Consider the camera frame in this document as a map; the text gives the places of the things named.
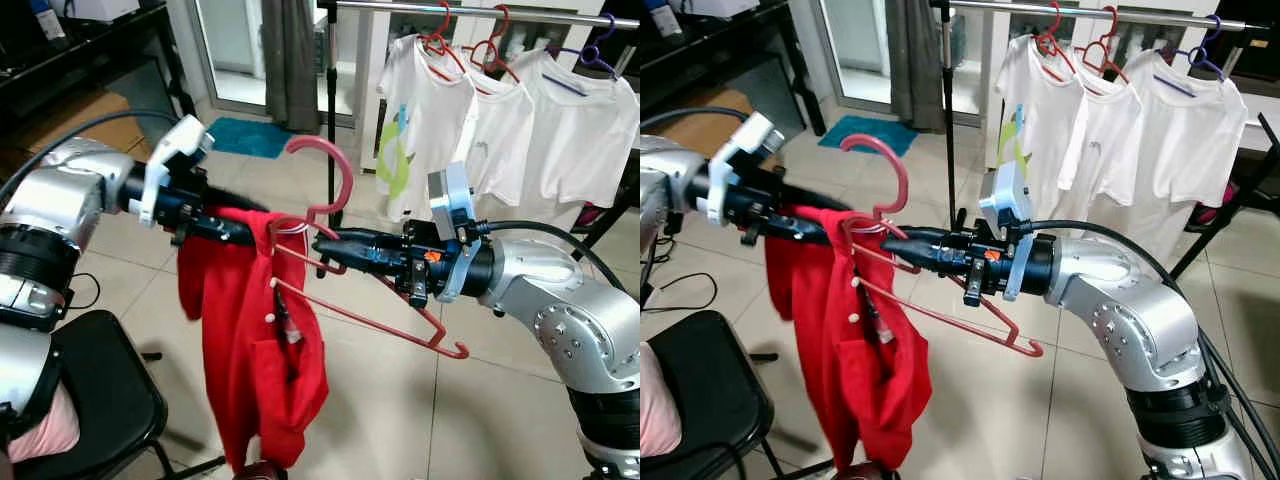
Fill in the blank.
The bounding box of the plain white t-shirt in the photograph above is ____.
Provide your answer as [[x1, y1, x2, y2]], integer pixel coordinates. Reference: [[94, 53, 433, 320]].
[[1115, 48, 1251, 263], [505, 48, 641, 231]]

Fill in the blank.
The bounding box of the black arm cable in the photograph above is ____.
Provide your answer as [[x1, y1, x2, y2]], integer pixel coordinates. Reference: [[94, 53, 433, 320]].
[[640, 105, 741, 131], [1030, 220, 1280, 471], [0, 108, 181, 216], [475, 220, 626, 296]]

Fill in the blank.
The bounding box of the red polo shirt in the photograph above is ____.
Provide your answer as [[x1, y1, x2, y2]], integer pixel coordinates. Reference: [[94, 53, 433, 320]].
[[765, 205, 933, 471], [177, 205, 331, 473]]

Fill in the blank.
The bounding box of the grey curtain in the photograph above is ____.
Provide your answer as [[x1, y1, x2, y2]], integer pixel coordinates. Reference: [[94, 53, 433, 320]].
[[262, 0, 321, 136], [885, 0, 946, 133]]

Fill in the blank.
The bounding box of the black chair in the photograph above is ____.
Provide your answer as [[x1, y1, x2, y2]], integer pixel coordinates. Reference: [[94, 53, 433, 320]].
[[640, 310, 831, 480], [0, 310, 226, 480]]

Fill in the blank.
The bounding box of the blue and white box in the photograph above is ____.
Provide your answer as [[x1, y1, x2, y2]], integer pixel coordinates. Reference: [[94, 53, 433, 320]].
[[28, 0, 66, 41], [645, 0, 686, 39]]

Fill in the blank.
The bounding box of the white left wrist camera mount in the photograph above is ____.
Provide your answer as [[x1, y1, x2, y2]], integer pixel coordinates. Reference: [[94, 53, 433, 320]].
[[708, 112, 787, 226], [140, 115, 214, 226]]

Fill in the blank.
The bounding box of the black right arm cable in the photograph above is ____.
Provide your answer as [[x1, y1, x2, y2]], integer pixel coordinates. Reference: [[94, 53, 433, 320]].
[[475, 220, 626, 296], [1030, 220, 1280, 471]]

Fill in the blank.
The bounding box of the black shelf unit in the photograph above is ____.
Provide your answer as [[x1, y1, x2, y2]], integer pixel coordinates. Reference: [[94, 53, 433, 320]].
[[0, 0, 191, 121], [640, 0, 826, 136]]

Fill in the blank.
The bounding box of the white t-shirt green print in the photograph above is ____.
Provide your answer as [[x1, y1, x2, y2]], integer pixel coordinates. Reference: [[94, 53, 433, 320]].
[[376, 33, 479, 223], [994, 33, 1091, 226]]

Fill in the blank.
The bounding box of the red plastic hanger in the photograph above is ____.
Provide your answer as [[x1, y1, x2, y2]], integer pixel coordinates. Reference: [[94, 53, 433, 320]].
[[418, 2, 469, 81], [1082, 5, 1131, 86], [1032, 2, 1081, 81], [470, 5, 521, 83]]

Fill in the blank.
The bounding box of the blue floor mat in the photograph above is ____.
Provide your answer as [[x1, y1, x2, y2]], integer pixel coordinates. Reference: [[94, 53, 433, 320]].
[[205, 117, 298, 159], [818, 115, 919, 158]]

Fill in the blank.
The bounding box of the pink plastic hanger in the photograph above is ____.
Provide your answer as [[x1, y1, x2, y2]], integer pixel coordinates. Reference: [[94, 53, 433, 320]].
[[838, 133, 1044, 359], [265, 135, 471, 359]]

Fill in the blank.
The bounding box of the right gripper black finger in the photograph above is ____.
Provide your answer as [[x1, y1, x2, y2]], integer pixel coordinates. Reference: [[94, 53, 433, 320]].
[[879, 226, 954, 252], [889, 249, 954, 274], [317, 251, 400, 277], [311, 229, 400, 254]]

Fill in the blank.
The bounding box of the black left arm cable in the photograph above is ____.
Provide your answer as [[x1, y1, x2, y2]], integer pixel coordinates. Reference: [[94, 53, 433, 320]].
[[0, 108, 181, 216], [640, 105, 741, 131]]

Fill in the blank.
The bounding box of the large brown cardboard box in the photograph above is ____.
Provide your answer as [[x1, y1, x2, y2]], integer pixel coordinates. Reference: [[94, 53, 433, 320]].
[[20, 90, 151, 161], [655, 88, 761, 151]]

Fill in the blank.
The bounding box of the white framed glass door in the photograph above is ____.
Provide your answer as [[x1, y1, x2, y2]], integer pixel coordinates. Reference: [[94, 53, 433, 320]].
[[800, 0, 946, 113], [170, 0, 331, 116]]

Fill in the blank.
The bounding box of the pink cloth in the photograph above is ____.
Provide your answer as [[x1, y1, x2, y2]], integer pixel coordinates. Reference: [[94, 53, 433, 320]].
[[8, 383, 81, 463], [640, 345, 683, 463]]

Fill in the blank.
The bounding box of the black clothes rack silver rail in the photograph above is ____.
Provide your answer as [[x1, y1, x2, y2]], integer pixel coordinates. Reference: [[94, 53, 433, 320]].
[[318, 0, 641, 271], [925, 0, 1280, 281]]

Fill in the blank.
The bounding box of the purple plastic hanger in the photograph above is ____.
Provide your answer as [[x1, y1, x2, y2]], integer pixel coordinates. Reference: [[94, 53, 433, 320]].
[[545, 12, 619, 96], [1158, 15, 1226, 96]]

